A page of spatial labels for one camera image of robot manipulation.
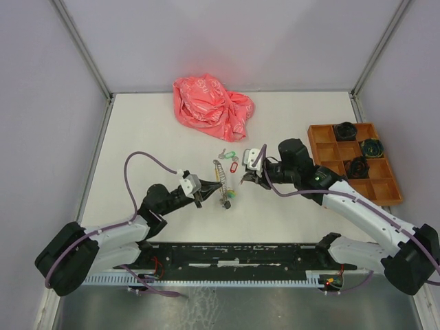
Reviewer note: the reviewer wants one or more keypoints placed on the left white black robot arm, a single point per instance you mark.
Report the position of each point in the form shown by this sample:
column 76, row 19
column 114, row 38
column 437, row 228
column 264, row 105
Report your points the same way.
column 147, row 221

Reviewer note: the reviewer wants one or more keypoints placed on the wooden compartment tray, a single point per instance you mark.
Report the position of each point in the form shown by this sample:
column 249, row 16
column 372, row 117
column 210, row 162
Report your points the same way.
column 356, row 152

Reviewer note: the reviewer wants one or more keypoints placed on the green tag key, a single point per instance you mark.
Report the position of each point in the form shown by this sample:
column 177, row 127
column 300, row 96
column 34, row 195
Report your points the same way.
column 226, row 154

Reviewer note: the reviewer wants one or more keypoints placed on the green black coiled item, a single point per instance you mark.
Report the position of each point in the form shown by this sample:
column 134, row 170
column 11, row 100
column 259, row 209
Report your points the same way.
column 372, row 148

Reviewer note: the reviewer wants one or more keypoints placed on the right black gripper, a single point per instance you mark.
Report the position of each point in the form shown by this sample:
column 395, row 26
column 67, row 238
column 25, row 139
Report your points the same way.
column 260, row 181

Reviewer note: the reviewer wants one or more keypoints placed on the black coiled item lower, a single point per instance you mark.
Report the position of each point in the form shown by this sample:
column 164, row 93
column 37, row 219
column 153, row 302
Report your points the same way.
column 357, row 168

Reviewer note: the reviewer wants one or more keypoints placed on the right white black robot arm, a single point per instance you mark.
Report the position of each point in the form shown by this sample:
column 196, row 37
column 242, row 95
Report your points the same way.
column 332, row 191

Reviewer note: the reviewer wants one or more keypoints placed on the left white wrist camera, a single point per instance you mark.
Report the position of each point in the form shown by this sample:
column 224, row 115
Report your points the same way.
column 190, row 183

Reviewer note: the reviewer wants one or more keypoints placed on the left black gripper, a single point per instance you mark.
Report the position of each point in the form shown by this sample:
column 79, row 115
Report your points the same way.
column 207, row 188

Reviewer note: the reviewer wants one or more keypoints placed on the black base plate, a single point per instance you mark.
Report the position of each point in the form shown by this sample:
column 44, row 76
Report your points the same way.
column 221, row 261

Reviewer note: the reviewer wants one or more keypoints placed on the red tag key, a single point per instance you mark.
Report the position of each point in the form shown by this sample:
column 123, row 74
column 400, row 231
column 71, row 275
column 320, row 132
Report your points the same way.
column 235, row 164

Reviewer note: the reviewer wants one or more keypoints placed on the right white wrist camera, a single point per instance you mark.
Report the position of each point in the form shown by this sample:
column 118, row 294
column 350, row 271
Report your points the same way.
column 252, row 159

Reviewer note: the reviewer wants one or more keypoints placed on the white slotted cable duct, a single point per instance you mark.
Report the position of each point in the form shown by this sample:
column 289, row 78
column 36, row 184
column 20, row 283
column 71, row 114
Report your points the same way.
column 305, row 280

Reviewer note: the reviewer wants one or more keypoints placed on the black coiled item top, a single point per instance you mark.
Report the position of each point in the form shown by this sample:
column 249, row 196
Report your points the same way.
column 345, row 131

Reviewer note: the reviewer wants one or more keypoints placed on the large metal keyring with keys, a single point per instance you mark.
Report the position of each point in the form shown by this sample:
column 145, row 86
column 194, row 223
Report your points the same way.
column 227, row 194

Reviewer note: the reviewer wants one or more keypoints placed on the crumpled pink cloth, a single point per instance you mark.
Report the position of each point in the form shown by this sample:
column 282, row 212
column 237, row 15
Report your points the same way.
column 204, row 104

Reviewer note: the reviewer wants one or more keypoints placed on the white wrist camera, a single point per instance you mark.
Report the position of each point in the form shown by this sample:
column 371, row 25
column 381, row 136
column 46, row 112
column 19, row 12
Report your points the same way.
column 252, row 159
column 190, row 183

